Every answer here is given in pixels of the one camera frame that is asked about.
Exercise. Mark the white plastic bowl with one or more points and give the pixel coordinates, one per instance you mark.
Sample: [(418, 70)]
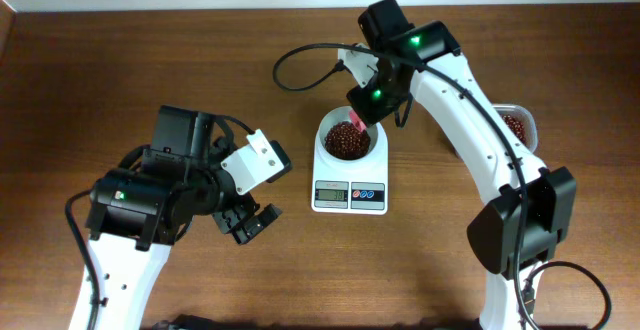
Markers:
[(339, 115)]

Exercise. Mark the pink measuring scoop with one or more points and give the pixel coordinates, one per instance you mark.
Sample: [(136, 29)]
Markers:
[(356, 121)]

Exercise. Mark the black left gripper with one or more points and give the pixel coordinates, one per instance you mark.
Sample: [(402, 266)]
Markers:
[(244, 208)]

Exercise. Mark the white digital kitchen scale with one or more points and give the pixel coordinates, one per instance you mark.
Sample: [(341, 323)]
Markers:
[(350, 186)]

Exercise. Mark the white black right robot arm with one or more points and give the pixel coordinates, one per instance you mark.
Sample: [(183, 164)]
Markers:
[(527, 207)]

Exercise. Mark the red adzuki beans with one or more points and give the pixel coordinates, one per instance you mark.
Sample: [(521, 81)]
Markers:
[(516, 126)]

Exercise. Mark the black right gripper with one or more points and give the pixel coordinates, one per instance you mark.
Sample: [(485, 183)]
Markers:
[(368, 108)]

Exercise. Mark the red beans in bowl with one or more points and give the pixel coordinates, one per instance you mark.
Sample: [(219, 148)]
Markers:
[(345, 142)]

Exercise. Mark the clear plastic bean container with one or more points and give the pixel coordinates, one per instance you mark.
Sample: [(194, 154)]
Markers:
[(526, 117)]

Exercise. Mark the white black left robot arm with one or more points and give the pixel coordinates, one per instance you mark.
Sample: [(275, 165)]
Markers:
[(126, 225)]

